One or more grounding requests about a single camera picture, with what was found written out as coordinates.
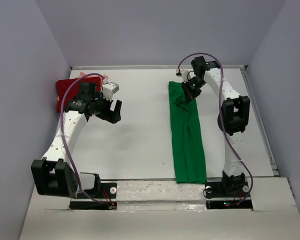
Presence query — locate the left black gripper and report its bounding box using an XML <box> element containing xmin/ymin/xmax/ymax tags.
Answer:
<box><xmin>90</xmin><ymin>91</ymin><xmax>121</xmax><ymax>124</ymax></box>

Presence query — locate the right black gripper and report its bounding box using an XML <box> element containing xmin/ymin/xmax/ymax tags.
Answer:
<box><xmin>181</xmin><ymin>76</ymin><xmax>207</xmax><ymax>105</ymax></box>

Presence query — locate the green t shirt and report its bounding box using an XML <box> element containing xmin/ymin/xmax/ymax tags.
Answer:
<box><xmin>168</xmin><ymin>81</ymin><xmax>207</xmax><ymax>184</ymax></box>

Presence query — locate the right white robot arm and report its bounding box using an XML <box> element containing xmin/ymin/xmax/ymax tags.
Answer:
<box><xmin>176</xmin><ymin>52</ymin><xmax>253</xmax><ymax>200</ymax></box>

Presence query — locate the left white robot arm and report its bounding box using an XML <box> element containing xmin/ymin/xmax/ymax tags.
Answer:
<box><xmin>31</xmin><ymin>82</ymin><xmax>122</xmax><ymax>198</ymax></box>

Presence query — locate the pink folded t shirt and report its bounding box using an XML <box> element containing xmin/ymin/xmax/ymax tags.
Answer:
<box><xmin>83</xmin><ymin>74</ymin><xmax>109</xmax><ymax>86</ymax></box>

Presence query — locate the red folded t shirt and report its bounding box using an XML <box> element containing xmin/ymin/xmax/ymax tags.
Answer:
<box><xmin>56</xmin><ymin>76</ymin><xmax>104</xmax><ymax>113</ymax></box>

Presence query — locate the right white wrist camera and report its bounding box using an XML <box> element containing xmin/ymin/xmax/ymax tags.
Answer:
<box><xmin>175</xmin><ymin>69</ymin><xmax>190</xmax><ymax>83</ymax></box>

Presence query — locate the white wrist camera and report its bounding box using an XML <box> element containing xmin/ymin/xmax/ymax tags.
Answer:
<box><xmin>101</xmin><ymin>82</ymin><xmax>120</xmax><ymax>101</ymax></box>
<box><xmin>175</xmin><ymin>69</ymin><xmax>190</xmax><ymax>83</ymax></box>

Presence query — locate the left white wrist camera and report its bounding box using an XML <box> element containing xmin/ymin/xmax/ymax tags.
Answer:
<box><xmin>101</xmin><ymin>82</ymin><xmax>120</xmax><ymax>101</ymax></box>

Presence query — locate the aluminium table rail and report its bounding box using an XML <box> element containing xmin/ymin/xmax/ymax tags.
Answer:
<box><xmin>70</xmin><ymin>65</ymin><xmax>247</xmax><ymax>71</ymax></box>

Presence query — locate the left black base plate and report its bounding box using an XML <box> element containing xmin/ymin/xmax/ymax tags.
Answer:
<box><xmin>69</xmin><ymin>182</ymin><xmax>118</xmax><ymax>211</ymax></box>

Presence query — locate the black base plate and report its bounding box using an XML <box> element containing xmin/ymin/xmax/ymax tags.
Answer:
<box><xmin>202</xmin><ymin>181</ymin><xmax>253</xmax><ymax>210</ymax></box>
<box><xmin>69</xmin><ymin>182</ymin><xmax>118</xmax><ymax>211</ymax></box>

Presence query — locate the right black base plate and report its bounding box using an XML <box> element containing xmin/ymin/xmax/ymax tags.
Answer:
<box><xmin>202</xmin><ymin>181</ymin><xmax>253</xmax><ymax>210</ymax></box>

